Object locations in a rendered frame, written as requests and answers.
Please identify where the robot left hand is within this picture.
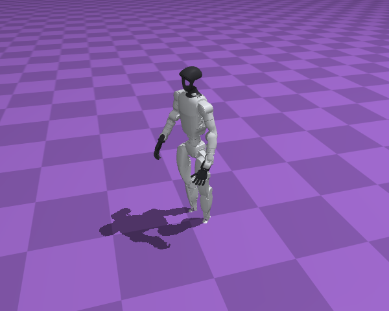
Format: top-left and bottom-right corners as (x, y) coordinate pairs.
(191, 161), (211, 186)

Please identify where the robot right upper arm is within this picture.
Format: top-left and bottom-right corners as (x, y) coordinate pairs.
(169, 89), (184, 121)

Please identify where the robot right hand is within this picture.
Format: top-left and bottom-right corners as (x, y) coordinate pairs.
(154, 134), (165, 160)

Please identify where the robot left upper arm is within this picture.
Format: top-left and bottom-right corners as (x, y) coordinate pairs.
(198, 100), (218, 140)

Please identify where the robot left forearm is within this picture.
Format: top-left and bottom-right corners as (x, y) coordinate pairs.
(203, 133), (217, 169)

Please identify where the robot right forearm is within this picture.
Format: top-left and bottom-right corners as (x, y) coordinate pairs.
(159, 117), (176, 141)

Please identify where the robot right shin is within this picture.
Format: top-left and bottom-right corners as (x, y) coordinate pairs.
(185, 175), (198, 211)

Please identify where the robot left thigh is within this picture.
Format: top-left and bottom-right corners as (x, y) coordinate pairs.
(194, 150), (214, 197)

